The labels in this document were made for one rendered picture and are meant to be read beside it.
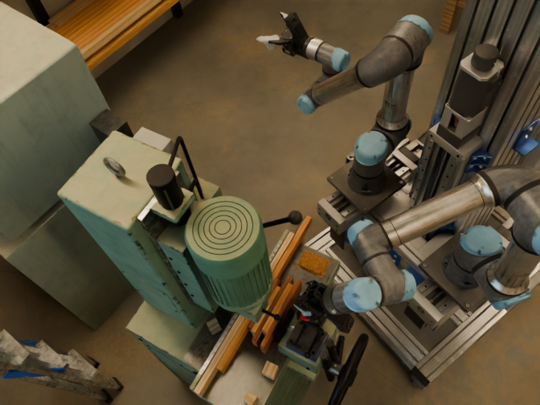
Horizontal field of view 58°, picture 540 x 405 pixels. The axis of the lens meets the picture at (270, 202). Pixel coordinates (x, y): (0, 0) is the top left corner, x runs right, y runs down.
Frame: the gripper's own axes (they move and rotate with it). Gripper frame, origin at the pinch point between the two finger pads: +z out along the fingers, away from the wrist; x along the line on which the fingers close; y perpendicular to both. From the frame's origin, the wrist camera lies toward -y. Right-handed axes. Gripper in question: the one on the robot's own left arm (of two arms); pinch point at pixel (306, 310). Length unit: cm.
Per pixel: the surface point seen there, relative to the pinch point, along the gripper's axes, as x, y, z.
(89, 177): 8, 68, -11
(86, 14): -117, 160, 145
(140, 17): -138, 136, 141
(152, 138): -10, 63, -10
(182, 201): 4, 47, -24
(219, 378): 26.2, 5.4, 24.2
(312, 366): 10.4, -12.6, 8.0
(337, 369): 4.8, -24.0, 15.4
